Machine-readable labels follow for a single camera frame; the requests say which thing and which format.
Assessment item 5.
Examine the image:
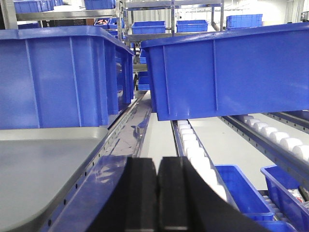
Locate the distant blue crate far right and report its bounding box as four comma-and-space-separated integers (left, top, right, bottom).
225, 14, 263, 29

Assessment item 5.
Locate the white roller track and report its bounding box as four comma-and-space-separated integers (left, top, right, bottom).
221, 114, 309, 187
171, 120, 239, 210

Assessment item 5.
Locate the white roller track centre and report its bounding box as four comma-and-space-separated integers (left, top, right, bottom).
171, 120, 239, 210

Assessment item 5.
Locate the white roller track right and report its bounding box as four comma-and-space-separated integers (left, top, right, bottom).
221, 114, 309, 187

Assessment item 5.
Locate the large blue bin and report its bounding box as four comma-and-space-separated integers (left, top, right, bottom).
0, 26, 133, 130
141, 23, 309, 121

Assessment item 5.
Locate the small blue bin lower right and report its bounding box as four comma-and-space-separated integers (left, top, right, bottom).
260, 165, 309, 232

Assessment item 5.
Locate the distant blue bin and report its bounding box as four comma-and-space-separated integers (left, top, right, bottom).
132, 21, 166, 34
176, 19, 208, 33

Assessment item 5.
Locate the blue shelf rail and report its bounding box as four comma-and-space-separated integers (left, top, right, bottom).
40, 91, 152, 232

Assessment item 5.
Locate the metal shelf rack background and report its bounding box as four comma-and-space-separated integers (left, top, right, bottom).
0, 0, 225, 41

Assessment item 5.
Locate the large blue bin right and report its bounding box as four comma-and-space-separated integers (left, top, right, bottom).
141, 23, 309, 121

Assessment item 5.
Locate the grey shelf tray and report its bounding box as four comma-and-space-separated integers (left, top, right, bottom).
0, 127, 108, 232

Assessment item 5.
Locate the small blue bin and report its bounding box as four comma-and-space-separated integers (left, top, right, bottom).
260, 165, 309, 232
216, 164, 275, 221

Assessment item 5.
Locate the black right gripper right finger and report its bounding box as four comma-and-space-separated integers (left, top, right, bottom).
158, 157, 267, 232

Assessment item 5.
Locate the distant blue bin centre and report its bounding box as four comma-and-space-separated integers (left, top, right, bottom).
132, 21, 166, 34

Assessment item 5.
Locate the small blue bin lower centre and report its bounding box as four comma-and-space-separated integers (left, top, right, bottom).
216, 164, 275, 221

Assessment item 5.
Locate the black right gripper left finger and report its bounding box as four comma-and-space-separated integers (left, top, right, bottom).
88, 158, 157, 232

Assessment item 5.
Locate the large blue bin left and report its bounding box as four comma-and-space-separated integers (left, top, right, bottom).
0, 26, 133, 130

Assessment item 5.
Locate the distant blue bin right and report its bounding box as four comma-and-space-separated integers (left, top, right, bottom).
176, 19, 208, 33

